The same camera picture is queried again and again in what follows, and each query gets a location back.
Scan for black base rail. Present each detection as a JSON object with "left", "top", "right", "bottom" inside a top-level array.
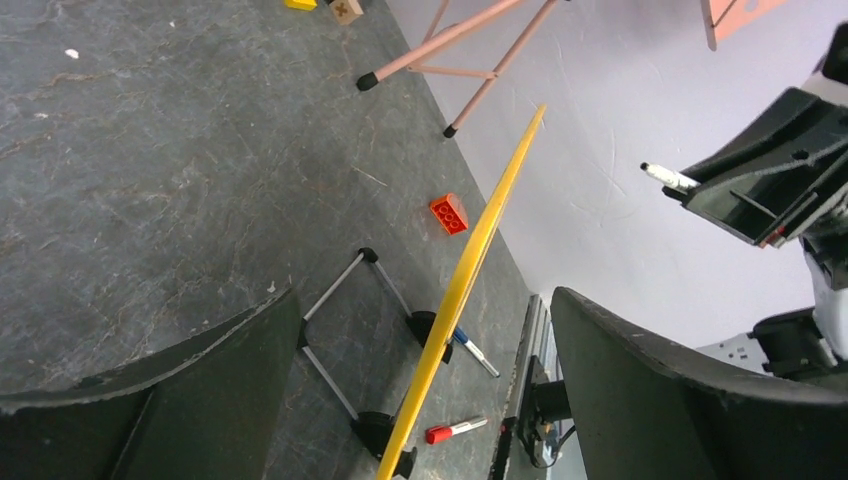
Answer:
[{"left": 488, "top": 295, "right": 574, "bottom": 479}]

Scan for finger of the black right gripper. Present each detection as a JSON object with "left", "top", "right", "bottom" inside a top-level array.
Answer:
[
  {"left": 682, "top": 88, "right": 847, "bottom": 199},
  {"left": 663, "top": 165, "right": 847, "bottom": 246}
]

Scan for orange framed whiteboard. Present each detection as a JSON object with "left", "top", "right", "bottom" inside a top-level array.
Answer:
[{"left": 376, "top": 104, "right": 547, "bottom": 480}]

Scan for pink tripod stand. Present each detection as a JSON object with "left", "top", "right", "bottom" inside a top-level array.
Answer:
[{"left": 355, "top": 0, "right": 561, "bottom": 139}]

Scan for pink perforated tray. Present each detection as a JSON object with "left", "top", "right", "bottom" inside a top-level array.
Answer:
[{"left": 699, "top": 0, "right": 786, "bottom": 51}]

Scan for red whiteboard marker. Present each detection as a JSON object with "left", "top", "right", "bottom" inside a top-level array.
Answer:
[{"left": 425, "top": 416, "right": 488, "bottom": 445}]

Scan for blue whiteboard marker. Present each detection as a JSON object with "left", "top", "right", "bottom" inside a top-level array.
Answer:
[{"left": 453, "top": 327, "right": 500, "bottom": 378}]

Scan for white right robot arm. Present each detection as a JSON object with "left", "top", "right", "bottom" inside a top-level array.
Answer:
[{"left": 645, "top": 25, "right": 847, "bottom": 381}]

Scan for yellow block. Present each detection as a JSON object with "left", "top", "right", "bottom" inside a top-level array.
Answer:
[{"left": 283, "top": 0, "right": 318, "bottom": 12}]

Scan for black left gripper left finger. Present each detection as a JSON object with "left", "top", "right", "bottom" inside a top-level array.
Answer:
[{"left": 1, "top": 291, "right": 301, "bottom": 479}]

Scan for black whiteboard marker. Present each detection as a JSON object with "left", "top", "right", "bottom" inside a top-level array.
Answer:
[{"left": 640, "top": 162, "right": 700, "bottom": 193}]

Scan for orange lego brick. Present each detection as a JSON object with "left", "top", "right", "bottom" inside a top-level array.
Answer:
[{"left": 429, "top": 193, "right": 469, "bottom": 235}]

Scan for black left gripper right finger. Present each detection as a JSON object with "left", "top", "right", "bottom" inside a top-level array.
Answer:
[{"left": 550, "top": 287, "right": 847, "bottom": 479}]

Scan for whiteboard wire stand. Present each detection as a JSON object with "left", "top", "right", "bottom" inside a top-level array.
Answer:
[{"left": 298, "top": 247, "right": 435, "bottom": 461}]

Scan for beige wooden block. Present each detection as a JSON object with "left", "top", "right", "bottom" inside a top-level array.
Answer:
[{"left": 329, "top": 0, "right": 364, "bottom": 26}]

